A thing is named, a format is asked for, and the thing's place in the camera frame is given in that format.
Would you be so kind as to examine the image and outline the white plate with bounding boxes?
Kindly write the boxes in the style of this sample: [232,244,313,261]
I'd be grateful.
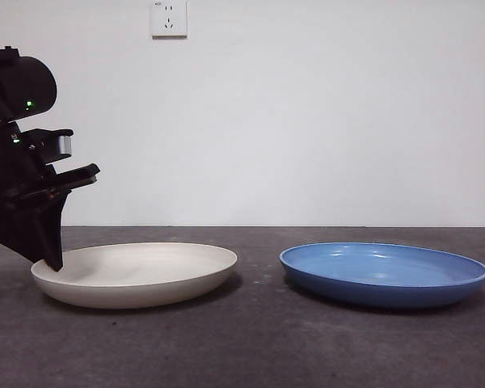
[30,242,238,310]

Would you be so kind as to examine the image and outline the blue plate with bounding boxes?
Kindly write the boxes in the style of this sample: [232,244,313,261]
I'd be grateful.
[279,242,485,310]

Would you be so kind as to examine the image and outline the white wall socket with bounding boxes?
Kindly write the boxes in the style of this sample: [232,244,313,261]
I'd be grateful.
[151,0,188,40]

